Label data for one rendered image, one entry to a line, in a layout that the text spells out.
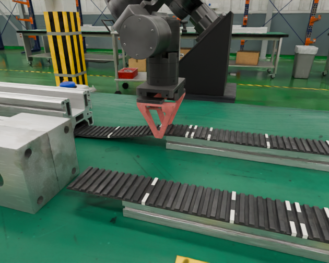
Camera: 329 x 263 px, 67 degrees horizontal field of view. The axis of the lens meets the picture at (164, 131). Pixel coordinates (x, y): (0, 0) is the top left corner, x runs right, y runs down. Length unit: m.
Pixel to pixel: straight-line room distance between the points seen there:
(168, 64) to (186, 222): 0.25
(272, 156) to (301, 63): 4.90
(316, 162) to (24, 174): 0.43
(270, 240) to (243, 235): 0.03
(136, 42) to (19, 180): 0.23
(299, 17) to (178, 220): 7.86
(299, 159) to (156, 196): 0.27
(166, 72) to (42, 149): 0.22
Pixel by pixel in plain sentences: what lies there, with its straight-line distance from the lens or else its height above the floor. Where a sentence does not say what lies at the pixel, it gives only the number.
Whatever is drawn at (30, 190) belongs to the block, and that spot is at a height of 0.82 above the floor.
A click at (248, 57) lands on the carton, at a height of 0.35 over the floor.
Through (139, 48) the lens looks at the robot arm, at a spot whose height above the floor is 0.97.
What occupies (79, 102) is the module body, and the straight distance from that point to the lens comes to 0.58.
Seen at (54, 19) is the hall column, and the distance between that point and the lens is 3.76.
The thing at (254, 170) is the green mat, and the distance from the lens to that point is 0.44.
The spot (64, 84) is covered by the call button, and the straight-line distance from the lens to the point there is 0.71.
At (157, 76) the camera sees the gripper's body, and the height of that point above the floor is 0.92.
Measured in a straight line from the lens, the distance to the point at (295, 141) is 0.49.
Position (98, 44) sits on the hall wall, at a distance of 9.15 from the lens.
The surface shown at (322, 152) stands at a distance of 0.47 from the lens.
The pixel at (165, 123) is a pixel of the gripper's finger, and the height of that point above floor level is 0.84.
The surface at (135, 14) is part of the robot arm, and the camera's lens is 0.36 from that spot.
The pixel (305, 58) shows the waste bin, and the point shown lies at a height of 0.36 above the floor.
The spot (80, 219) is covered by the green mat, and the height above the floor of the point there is 0.78.
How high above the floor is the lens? 1.01
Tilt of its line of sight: 24 degrees down
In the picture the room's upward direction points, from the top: straight up
